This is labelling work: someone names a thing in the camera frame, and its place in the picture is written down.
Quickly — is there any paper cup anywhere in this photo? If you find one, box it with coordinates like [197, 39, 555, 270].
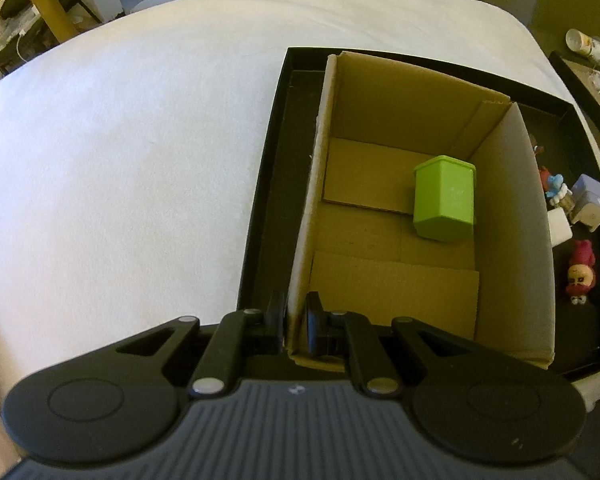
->
[566, 29, 600, 59]

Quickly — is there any cardboard box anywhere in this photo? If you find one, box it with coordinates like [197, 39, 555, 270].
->
[284, 51, 557, 374]

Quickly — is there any dark cluttered shelf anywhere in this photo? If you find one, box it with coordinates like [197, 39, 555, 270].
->
[0, 0, 103, 68]

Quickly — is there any pale cube power adapter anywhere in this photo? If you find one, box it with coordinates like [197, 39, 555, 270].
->
[570, 174, 600, 233]

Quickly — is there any black shallow tray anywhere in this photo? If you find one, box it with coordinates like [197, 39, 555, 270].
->
[236, 47, 600, 391]

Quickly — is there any dark nightstand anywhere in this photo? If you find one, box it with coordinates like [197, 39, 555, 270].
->
[550, 51, 600, 147]

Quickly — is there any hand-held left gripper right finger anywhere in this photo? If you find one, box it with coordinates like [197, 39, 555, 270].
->
[305, 291, 477, 401]

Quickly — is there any white charger block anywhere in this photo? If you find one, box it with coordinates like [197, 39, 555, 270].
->
[547, 207, 574, 249]

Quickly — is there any green lidded container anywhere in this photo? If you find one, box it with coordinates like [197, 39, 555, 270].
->
[412, 155, 477, 244]

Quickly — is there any blue and red toy figure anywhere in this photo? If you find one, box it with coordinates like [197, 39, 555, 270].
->
[539, 166, 574, 209]

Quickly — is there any pink toy figure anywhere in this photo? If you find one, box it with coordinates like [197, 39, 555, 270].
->
[565, 239, 599, 307]

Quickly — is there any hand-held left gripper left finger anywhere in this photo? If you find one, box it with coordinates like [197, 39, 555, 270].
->
[114, 291, 286, 401]

